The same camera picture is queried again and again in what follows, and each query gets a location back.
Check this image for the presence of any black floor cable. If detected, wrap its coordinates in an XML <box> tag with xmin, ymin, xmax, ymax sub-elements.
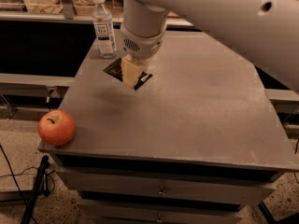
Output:
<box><xmin>0</xmin><ymin>143</ymin><xmax>38</xmax><ymax>224</ymax></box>

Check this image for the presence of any drawer knob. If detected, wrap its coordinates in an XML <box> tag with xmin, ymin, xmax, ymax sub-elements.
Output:
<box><xmin>156</xmin><ymin>187</ymin><xmax>166</xmax><ymax>197</ymax></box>
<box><xmin>156</xmin><ymin>215</ymin><xmax>164</xmax><ymax>224</ymax></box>

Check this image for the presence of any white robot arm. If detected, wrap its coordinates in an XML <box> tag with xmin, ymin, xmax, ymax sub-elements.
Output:
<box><xmin>121</xmin><ymin>0</ymin><xmax>299</xmax><ymax>92</ymax></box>

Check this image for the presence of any black rxbar chocolate bar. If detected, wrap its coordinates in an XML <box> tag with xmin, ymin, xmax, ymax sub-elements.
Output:
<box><xmin>104</xmin><ymin>58</ymin><xmax>152</xmax><ymax>91</ymax></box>

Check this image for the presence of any red apple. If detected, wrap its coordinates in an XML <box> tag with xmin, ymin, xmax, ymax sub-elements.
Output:
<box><xmin>38</xmin><ymin>110</ymin><xmax>76</xmax><ymax>147</ymax></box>

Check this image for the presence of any clear plastic water bottle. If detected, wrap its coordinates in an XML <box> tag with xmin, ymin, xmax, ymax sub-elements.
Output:
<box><xmin>93</xmin><ymin>0</ymin><xmax>117</xmax><ymax>58</ymax></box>

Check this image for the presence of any grey low side bench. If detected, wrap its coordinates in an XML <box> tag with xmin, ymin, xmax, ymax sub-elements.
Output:
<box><xmin>0</xmin><ymin>73</ymin><xmax>75</xmax><ymax>119</ymax></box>

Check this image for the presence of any upper drawer knob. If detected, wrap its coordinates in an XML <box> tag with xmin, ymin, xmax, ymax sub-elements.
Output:
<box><xmin>156</xmin><ymin>187</ymin><xmax>166</xmax><ymax>197</ymax></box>

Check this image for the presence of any grey drawer cabinet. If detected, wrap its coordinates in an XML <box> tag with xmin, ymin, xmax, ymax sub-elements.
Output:
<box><xmin>40</xmin><ymin>32</ymin><xmax>298</xmax><ymax>224</ymax></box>

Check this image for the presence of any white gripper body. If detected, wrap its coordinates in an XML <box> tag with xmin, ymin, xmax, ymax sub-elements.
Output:
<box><xmin>120</xmin><ymin>25</ymin><xmax>164</xmax><ymax>72</ymax></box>

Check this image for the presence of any grey metal rail shelf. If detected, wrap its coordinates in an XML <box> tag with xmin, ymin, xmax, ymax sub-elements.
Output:
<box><xmin>0</xmin><ymin>0</ymin><xmax>200</xmax><ymax>30</ymax></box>

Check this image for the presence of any lower drawer knob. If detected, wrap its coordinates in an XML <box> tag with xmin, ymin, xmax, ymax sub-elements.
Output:
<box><xmin>156</xmin><ymin>215</ymin><xmax>164</xmax><ymax>224</ymax></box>

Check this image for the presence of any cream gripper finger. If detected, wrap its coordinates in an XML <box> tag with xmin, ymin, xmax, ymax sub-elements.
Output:
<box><xmin>121</xmin><ymin>55</ymin><xmax>143</xmax><ymax>89</ymax></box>

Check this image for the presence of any black tripod leg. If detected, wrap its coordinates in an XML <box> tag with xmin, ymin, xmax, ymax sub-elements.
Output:
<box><xmin>21</xmin><ymin>155</ymin><xmax>50</xmax><ymax>224</ymax></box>

